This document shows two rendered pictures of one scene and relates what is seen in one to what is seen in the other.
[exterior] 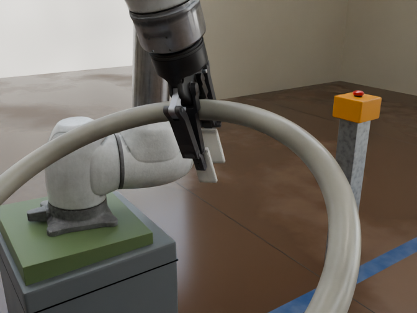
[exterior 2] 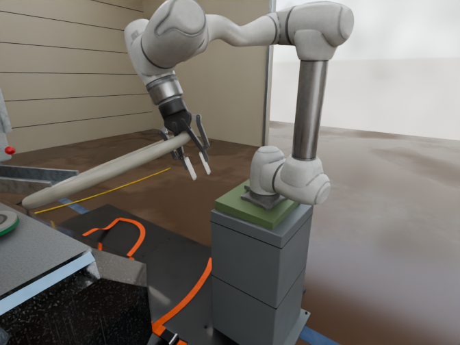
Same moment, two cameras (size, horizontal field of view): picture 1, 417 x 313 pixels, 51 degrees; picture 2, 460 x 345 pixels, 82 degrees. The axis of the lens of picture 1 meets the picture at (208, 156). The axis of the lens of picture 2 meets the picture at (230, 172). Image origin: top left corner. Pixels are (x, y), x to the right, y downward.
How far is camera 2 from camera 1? 0.89 m
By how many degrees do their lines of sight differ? 65
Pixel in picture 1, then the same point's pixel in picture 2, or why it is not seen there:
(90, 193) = (259, 186)
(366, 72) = not seen: outside the picture
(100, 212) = (264, 199)
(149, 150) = (287, 176)
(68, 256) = (231, 207)
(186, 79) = (169, 119)
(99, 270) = (239, 222)
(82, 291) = (231, 227)
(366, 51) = not seen: outside the picture
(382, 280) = not seen: outside the picture
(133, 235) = (263, 218)
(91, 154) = (261, 166)
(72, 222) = (250, 196)
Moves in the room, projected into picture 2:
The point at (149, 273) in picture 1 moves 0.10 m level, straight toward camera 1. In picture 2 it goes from (263, 244) to (244, 250)
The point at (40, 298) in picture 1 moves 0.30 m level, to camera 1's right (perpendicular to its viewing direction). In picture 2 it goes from (215, 217) to (237, 252)
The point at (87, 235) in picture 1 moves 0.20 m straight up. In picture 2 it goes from (250, 206) to (252, 167)
